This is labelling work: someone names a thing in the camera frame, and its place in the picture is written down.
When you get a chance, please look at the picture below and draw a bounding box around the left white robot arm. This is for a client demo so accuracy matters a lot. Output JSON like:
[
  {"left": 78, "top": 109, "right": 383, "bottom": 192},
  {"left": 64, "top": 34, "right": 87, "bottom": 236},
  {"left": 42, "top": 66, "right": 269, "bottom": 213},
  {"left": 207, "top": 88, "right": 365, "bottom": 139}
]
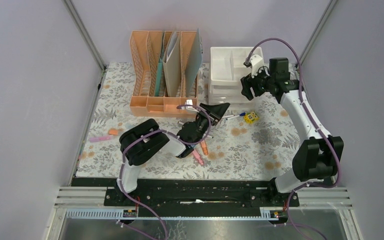
[{"left": 115, "top": 101, "right": 230, "bottom": 206}]

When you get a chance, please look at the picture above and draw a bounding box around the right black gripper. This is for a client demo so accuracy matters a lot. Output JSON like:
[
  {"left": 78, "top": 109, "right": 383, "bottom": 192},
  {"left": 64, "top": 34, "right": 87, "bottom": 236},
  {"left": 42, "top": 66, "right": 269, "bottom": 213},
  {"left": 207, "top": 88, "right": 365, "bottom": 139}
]
[{"left": 240, "top": 64, "right": 275, "bottom": 102}]

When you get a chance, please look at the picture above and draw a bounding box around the light blue folder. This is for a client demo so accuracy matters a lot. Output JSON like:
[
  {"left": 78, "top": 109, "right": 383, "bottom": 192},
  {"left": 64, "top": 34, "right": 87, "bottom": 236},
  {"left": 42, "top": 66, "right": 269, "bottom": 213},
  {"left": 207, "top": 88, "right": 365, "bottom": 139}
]
[{"left": 182, "top": 29, "right": 203, "bottom": 97}]

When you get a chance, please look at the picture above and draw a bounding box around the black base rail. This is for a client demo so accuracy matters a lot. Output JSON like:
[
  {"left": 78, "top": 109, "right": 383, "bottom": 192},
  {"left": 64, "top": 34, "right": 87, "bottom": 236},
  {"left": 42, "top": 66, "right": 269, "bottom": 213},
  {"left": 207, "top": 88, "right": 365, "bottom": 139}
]
[{"left": 71, "top": 177, "right": 307, "bottom": 220}]

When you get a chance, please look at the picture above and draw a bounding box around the white plastic drawer unit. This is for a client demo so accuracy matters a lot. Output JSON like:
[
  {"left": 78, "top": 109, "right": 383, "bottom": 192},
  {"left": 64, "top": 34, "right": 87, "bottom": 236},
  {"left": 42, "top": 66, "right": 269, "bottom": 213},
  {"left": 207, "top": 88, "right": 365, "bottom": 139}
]
[{"left": 208, "top": 46, "right": 257, "bottom": 110}]

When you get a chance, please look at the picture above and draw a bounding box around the yellow owl eraser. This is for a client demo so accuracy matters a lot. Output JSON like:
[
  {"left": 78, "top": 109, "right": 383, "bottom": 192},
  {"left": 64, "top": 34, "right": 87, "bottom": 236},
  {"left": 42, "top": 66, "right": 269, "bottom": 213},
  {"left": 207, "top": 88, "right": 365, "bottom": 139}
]
[{"left": 243, "top": 111, "right": 260, "bottom": 124}]

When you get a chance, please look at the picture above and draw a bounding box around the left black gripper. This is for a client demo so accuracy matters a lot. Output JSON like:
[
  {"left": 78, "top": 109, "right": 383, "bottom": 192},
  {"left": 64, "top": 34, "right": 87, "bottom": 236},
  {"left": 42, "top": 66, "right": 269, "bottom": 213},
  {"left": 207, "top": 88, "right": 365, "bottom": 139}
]
[{"left": 193, "top": 103, "right": 230, "bottom": 145}]

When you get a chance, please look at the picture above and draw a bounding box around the orange plastic file organizer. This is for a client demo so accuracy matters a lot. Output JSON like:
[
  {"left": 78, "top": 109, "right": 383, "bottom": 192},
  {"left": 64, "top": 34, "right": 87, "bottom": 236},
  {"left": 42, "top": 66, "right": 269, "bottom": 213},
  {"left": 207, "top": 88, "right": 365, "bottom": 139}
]
[{"left": 129, "top": 30, "right": 202, "bottom": 118}]

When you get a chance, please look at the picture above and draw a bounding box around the teal folder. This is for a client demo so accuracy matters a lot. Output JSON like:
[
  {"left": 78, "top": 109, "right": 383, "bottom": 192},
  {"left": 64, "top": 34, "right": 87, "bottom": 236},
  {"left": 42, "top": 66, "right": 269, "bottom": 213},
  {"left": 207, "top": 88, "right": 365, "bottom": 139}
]
[{"left": 154, "top": 31, "right": 165, "bottom": 97}]

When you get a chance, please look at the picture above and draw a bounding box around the floral patterned desk mat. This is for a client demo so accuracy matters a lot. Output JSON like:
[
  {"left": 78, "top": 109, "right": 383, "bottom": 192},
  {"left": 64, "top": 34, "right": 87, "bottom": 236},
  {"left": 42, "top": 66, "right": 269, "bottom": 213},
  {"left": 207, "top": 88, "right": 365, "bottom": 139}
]
[{"left": 87, "top": 62, "right": 300, "bottom": 180}]

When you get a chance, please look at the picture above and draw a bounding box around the blue cap whiteboard marker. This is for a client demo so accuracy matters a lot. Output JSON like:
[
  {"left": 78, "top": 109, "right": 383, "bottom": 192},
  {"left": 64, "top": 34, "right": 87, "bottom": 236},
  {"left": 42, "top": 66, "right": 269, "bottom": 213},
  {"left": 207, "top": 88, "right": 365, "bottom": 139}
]
[{"left": 227, "top": 112, "right": 246, "bottom": 120}]

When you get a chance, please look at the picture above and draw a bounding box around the orange highlighter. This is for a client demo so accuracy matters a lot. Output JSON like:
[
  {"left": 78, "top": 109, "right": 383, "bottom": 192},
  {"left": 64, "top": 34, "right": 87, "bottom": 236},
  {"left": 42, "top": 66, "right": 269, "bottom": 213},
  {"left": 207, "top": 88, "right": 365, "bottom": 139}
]
[{"left": 200, "top": 140, "right": 209, "bottom": 156}]

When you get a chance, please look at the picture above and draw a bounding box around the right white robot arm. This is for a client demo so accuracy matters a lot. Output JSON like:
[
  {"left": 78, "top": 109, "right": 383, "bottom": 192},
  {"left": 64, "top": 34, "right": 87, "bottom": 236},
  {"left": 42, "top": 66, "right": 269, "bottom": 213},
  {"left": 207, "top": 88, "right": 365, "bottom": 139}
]
[{"left": 240, "top": 54, "right": 344, "bottom": 206}]

